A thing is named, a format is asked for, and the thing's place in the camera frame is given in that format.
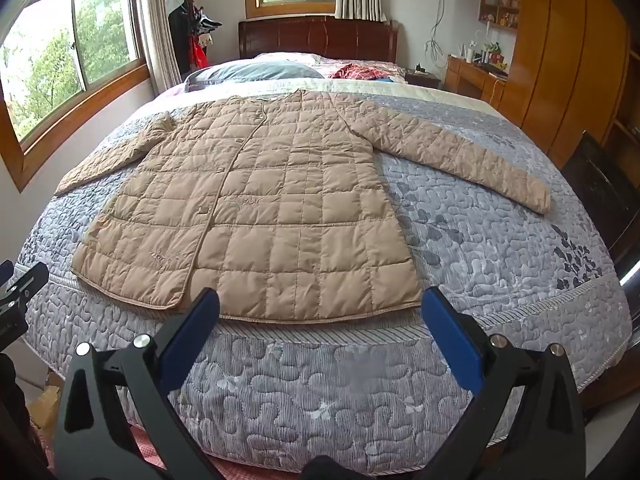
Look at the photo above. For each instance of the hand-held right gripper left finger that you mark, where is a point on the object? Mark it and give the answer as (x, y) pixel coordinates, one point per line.
(192, 332)

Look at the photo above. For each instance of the group of small desk bottles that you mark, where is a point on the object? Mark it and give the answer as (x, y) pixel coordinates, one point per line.
(487, 55)

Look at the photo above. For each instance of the blue-grey pillow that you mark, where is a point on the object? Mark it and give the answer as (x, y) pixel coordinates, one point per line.
(250, 71)

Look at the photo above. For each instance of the wide wooden-framed window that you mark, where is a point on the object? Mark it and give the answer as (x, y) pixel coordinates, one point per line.
(50, 60)

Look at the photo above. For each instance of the grey floral quilted bedspread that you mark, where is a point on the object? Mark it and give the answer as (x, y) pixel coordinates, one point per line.
(500, 260)

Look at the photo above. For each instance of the wooden wardrobe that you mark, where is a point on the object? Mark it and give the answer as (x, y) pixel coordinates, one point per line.
(560, 60)

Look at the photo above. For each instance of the wall shelf with figurines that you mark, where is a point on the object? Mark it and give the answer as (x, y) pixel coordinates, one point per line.
(500, 7)

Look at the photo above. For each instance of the red patterned cloth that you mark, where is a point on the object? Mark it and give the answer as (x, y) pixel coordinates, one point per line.
(357, 71)

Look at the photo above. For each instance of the cardboard box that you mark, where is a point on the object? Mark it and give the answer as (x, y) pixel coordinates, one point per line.
(45, 405)

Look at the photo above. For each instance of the wooden desk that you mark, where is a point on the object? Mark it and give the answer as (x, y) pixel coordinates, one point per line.
(470, 80)

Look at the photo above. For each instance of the dark wooden chair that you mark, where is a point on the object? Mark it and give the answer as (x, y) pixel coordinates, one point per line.
(600, 180)

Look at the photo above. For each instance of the dark hanging coat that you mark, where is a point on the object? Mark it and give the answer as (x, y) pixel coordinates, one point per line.
(179, 40)

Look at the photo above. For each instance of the dark wooden headboard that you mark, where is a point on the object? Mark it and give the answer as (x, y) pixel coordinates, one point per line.
(310, 35)

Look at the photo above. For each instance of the dark nightstand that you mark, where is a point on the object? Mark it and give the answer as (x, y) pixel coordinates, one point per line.
(422, 79)

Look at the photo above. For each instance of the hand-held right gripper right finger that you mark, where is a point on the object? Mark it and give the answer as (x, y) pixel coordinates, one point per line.
(450, 335)

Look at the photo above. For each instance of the cream bed sheet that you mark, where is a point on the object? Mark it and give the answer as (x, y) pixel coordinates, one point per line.
(425, 91)

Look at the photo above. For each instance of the tan quilted jacket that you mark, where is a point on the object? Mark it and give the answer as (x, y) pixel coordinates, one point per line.
(275, 200)

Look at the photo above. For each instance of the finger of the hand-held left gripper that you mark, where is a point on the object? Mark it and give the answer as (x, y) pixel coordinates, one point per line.
(27, 285)

